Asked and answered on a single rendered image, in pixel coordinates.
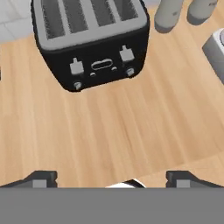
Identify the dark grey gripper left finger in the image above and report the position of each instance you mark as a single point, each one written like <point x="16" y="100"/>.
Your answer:
<point x="43" y="178"/>

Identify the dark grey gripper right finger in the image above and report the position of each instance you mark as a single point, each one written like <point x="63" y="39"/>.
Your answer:
<point x="179" y="178"/>

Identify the white and black round object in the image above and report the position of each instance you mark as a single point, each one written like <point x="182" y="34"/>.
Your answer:
<point x="128" y="184"/>

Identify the grey and white appliance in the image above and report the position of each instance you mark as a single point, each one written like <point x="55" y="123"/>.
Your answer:
<point x="215" y="52"/>

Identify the black four-slot toaster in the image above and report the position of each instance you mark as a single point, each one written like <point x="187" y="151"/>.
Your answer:
<point x="90" y="40"/>

